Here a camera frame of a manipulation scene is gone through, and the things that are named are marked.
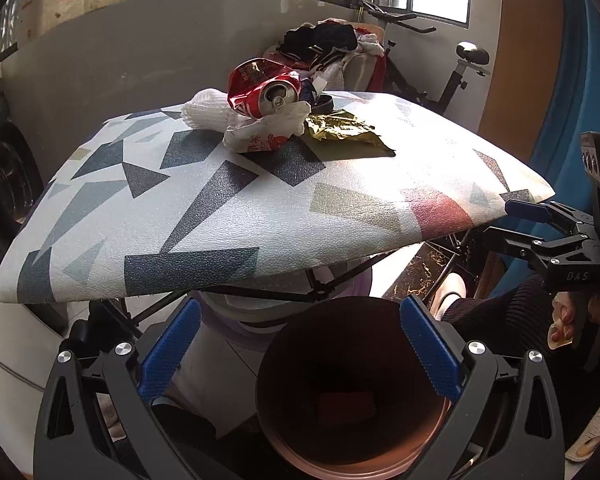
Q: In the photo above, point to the pile of clothes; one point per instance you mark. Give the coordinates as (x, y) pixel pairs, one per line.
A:
(325, 40)

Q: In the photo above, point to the beige knit cloth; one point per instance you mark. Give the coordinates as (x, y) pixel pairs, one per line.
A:
(595, 430)

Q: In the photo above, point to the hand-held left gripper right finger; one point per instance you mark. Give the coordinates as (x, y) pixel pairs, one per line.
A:
(430, 355)

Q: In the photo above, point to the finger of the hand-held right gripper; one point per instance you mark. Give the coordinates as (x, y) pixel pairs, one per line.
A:
(510, 245)
(527, 210)

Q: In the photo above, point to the grey washing machine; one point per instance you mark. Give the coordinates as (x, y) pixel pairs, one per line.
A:
(5, 175)

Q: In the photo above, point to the black round cap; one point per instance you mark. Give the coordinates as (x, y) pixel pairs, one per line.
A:
(324, 105)

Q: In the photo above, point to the dark ribbed knit clothing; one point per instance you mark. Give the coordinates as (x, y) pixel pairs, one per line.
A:
(505, 310)

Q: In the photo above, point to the brown round trash bin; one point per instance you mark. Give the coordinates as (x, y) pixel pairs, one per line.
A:
(350, 360)

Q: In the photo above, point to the white foam fruit net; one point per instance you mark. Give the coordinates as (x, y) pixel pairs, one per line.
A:
(207, 107)

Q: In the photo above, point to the patterned folding table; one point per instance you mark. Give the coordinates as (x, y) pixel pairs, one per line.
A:
(280, 210)

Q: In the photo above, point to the black exercise bike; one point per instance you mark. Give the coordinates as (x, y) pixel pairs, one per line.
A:
(472, 52)

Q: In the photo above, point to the crushed red soda can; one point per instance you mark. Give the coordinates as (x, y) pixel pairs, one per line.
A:
(244, 77)
(280, 94)

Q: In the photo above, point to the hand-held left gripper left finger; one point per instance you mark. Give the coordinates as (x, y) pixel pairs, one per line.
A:
(172, 350)

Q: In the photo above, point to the wooden door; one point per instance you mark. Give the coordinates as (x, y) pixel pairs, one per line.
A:
(522, 60)

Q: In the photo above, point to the gold foil wrapper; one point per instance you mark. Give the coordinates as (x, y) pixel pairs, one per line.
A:
(345, 132)

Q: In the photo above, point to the person's right hand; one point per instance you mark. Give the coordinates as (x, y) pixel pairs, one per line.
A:
(562, 325)

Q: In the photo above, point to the white paper bag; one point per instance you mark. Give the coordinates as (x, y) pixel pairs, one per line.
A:
(260, 135)

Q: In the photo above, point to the white lilac plastic bucket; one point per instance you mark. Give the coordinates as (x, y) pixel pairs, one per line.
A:
(245, 320)

